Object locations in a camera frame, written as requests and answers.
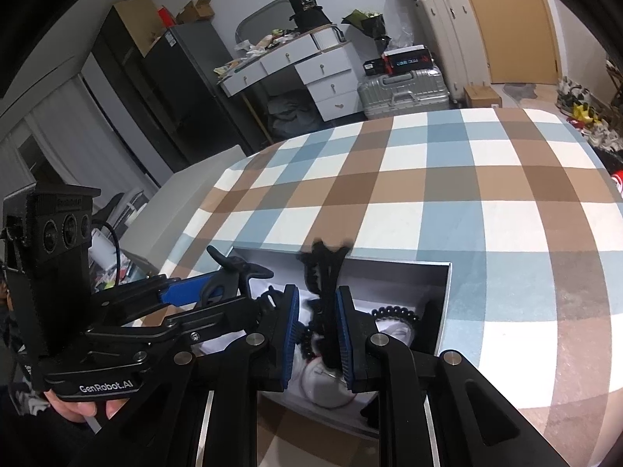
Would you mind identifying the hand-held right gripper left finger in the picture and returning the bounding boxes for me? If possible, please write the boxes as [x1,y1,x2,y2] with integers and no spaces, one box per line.
[63,284,301,467]

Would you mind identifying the grey box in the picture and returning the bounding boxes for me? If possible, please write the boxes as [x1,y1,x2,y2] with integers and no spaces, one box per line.
[139,247,453,441]

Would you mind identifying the white curtain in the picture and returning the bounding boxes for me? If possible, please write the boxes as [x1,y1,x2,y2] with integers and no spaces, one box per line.
[0,70,161,234]

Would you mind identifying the white round pouch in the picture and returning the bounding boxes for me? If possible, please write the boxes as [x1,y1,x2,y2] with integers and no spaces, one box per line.
[299,357,375,408]

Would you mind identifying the black cable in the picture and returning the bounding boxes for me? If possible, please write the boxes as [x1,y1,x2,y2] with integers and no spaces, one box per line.
[92,223,121,285]

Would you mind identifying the grey chair back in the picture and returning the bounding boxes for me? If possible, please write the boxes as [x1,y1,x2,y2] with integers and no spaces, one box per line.
[235,0,293,44]

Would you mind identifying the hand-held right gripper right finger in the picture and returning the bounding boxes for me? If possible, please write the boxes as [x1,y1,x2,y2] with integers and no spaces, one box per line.
[335,284,570,467]

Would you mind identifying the pile of shoes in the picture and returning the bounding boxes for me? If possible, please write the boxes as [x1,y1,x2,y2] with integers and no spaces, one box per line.
[555,75,623,154]

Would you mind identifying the large black hair clip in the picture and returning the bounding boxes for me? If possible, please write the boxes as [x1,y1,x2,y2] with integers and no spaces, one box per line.
[299,238,352,370]

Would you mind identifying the wrapped flower bouquet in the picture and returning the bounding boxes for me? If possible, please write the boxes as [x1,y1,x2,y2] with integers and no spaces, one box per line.
[341,9,392,52]

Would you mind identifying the black box blue label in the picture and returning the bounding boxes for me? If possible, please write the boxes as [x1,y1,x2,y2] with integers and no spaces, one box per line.
[382,45,434,76]

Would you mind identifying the beige suitcase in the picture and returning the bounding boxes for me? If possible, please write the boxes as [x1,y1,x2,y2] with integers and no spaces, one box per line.
[416,0,491,103]

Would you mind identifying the silver suitcase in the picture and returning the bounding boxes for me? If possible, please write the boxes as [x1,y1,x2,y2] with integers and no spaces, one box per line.
[357,65,451,120]

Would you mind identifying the plaid blanket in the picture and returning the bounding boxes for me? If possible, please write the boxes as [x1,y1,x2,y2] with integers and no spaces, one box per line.
[160,107,623,463]

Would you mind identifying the wooden door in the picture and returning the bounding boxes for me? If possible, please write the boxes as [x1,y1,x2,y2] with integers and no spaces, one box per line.
[462,0,558,84]

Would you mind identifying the person's left hand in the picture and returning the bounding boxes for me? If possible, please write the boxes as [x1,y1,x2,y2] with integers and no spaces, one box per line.
[46,389,127,424]

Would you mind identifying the white desk with drawers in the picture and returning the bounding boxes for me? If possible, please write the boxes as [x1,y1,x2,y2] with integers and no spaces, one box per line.
[219,34,361,122]

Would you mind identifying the grey cloth pile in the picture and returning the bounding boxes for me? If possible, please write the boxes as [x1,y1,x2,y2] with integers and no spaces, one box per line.
[268,92,324,137]

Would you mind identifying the person's left forearm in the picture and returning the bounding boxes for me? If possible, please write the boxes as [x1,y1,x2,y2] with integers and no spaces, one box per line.
[0,384,98,467]

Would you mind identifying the open small cardboard box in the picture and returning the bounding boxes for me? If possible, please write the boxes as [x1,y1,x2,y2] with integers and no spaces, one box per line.
[176,0,215,24]

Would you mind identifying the brown parcel box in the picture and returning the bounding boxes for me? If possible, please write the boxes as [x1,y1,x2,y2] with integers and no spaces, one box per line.
[463,85,502,108]

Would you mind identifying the white cup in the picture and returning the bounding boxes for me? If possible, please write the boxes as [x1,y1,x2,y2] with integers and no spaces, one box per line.
[90,238,118,278]

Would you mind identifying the black spiral hair tie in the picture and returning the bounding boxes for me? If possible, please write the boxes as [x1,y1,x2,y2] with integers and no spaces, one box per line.
[297,323,322,362]

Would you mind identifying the black refrigerator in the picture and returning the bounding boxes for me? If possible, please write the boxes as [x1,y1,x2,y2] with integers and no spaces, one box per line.
[92,5,190,186]
[142,22,264,156]

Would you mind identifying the large cardboard box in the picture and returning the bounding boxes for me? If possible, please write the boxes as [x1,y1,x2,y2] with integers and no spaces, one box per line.
[113,0,166,56]

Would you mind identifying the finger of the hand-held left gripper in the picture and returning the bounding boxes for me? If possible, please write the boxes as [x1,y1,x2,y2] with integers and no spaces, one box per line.
[165,294,266,346]
[156,272,222,309]

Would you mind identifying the black beaded bracelet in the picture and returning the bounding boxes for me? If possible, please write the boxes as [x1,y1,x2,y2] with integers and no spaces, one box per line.
[371,305,420,324]

